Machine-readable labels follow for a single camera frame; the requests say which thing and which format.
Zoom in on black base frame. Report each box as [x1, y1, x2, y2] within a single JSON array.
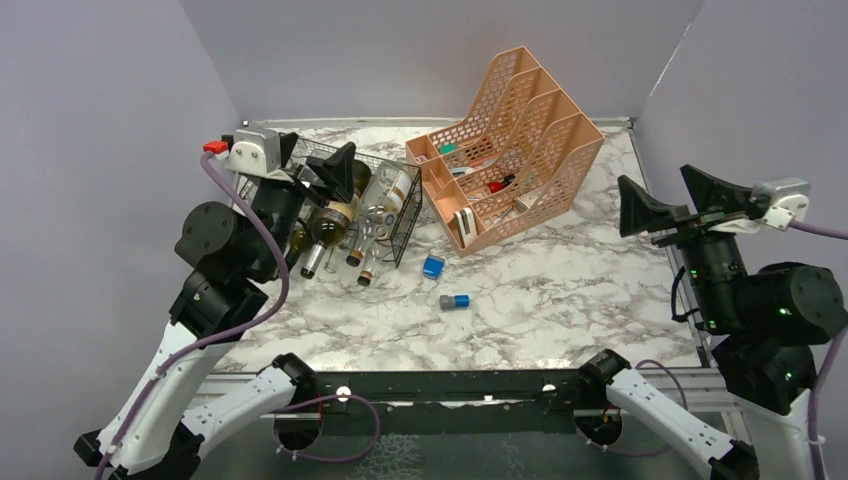
[[272, 368, 609, 463]]

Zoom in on red object in organizer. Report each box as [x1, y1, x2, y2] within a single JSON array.
[[487, 174, 516, 194]]

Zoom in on peach plastic file organizer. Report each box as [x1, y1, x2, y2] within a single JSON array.
[[405, 46, 604, 257]]

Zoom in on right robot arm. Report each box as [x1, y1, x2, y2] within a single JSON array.
[[576, 165, 847, 479]]

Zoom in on green wine bottle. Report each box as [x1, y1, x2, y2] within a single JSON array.
[[300, 160, 372, 280]]

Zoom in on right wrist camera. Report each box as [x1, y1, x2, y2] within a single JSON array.
[[751, 177, 811, 231]]

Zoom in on blue grey cylinder cap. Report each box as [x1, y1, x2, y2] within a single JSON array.
[[439, 295, 470, 311]]

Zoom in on blue stamp block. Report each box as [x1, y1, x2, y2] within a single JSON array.
[[422, 255, 446, 280]]

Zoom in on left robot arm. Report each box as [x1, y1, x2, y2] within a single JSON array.
[[74, 132, 357, 479]]

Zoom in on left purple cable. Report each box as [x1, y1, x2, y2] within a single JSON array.
[[92, 150, 293, 480]]

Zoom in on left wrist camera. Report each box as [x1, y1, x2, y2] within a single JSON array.
[[225, 127, 282, 177]]

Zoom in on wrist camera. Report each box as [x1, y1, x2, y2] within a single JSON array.
[[225, 127, 282, 177], [751, 177, 811, 231]]

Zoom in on white tape dispenser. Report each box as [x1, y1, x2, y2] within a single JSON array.
[[454, 207, 478, 248]]

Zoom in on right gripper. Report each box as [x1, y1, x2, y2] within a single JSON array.
[[617, 161, 750, 327]]

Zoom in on black wire wine rack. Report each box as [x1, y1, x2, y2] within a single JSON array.
[[233, 135, 424, 269]]

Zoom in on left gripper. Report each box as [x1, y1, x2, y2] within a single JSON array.
[[251, 131, 357, 278]]

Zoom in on clear bottle with cork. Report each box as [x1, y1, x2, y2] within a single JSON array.
[[346, 224, 388, 267]]

